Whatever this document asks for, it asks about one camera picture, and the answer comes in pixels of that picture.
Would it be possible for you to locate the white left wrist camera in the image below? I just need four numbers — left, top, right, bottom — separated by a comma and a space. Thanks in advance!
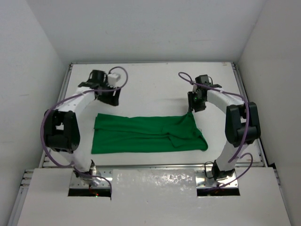
107, 73, 121, 87

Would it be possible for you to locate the green t-shirt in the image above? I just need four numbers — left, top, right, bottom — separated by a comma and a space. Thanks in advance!
91, 113, 208, 154

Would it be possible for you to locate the white front cover panel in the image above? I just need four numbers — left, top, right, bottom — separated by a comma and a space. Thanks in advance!
18, 168, 290, 226

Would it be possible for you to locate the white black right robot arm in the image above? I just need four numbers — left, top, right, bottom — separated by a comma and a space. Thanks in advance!
188, 75, 261, 180

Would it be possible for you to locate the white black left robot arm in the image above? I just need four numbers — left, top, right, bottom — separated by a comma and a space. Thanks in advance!
41, 69, 122, 184

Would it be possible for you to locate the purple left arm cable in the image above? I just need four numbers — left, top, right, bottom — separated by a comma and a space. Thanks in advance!
40, 66, 129, 189

